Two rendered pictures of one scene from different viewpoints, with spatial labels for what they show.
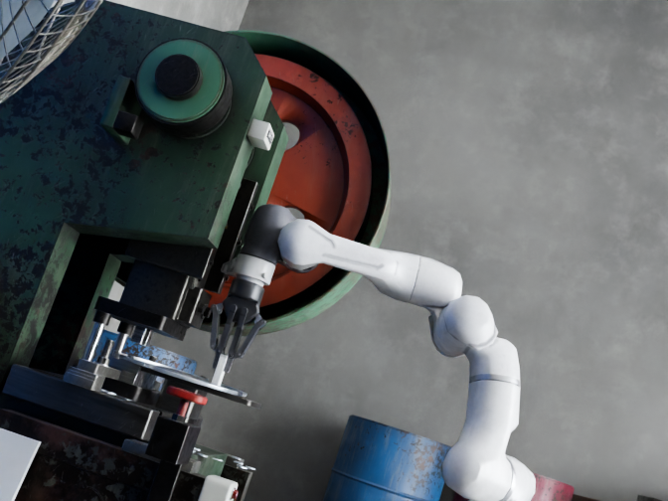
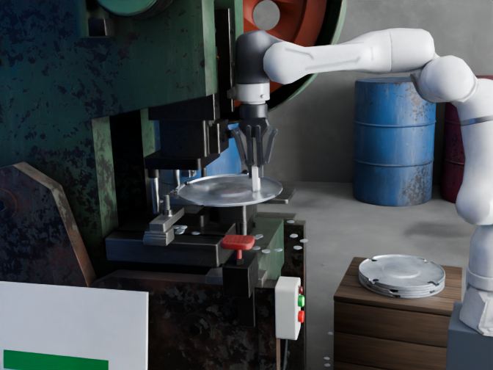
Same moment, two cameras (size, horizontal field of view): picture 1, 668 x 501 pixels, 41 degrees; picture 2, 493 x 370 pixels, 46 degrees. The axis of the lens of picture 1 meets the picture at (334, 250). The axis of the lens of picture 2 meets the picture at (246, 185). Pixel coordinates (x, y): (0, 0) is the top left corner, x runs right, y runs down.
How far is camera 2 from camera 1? 59 cm
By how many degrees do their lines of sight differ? 26
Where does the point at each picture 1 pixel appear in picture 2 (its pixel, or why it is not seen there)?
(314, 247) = (296, 65)
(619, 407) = not seen: outside the picture
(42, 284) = (98, 171)
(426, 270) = (399, 44)
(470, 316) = (450, 78)
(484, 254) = not seen: outside the picture
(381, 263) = (357, 56)
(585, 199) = not seen: outside the picture
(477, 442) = (482, 182)
